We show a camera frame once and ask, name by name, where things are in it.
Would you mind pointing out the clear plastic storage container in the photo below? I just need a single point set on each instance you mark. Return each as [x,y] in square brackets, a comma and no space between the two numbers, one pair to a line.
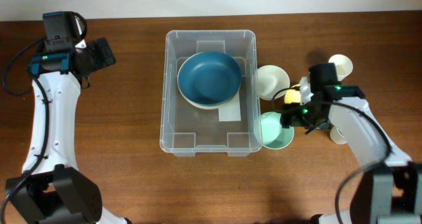
[186,130]

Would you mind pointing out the cream white cup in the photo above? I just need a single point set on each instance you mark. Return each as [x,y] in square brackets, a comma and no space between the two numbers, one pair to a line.
[343,65]

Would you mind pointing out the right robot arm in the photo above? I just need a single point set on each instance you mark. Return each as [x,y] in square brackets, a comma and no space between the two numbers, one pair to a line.
[387,186]

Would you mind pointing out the mint green bowl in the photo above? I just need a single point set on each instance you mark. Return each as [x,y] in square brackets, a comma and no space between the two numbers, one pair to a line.
[268,130]

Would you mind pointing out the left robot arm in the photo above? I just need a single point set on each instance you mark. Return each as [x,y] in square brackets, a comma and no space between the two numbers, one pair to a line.
[50,188]

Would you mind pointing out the light grey cup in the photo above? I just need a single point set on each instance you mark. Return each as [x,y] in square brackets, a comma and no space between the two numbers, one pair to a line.
[336,136]

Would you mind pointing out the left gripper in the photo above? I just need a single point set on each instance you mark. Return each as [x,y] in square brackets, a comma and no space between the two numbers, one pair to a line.
[101,61]

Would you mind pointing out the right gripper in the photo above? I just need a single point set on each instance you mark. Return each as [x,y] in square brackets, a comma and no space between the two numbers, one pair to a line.
[292,118]

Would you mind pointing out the white bowl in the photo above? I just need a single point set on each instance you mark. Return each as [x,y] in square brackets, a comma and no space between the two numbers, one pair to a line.
[271,79]

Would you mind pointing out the white label in container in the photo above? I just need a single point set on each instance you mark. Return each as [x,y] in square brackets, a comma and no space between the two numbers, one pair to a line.
[230,111]

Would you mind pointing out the yellow bowl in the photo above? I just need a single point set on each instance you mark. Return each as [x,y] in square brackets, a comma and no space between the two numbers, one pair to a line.
[293,95]

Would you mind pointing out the dark blue plate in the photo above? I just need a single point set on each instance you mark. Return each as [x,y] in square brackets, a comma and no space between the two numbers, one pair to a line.
[212,66]

